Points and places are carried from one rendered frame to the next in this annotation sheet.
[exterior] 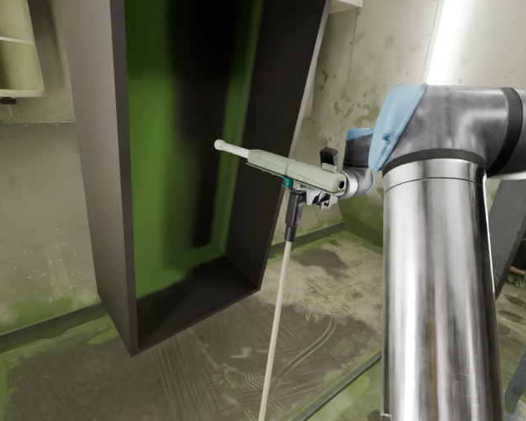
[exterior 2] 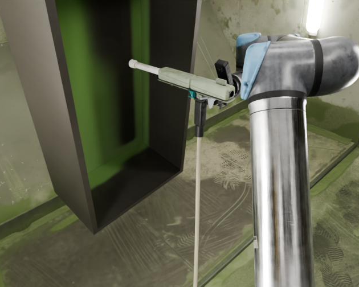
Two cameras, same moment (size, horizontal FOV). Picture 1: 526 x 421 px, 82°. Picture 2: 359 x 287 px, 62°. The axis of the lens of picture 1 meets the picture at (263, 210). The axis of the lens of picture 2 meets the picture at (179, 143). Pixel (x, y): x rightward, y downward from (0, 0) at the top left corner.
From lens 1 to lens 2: 0.26 m
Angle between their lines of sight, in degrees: 11
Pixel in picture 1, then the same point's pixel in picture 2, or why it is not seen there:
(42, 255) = not seen: outside the picture
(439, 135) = (274, 82)
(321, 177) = (216, 90)
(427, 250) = (269, 151)
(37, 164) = not seen: outside the picture
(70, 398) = (51, 271)
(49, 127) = not seen: outside the picture
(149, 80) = (65, 17)
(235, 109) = (139, 23)
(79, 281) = (32, 184)
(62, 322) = (26, 218)
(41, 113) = not seen: outside the picture
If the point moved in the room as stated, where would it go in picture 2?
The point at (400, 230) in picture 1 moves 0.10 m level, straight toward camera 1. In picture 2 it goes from (256, 140) to (244, 169)
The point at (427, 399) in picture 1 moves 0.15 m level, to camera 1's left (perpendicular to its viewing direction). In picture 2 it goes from (270, 225) to (190, 233)
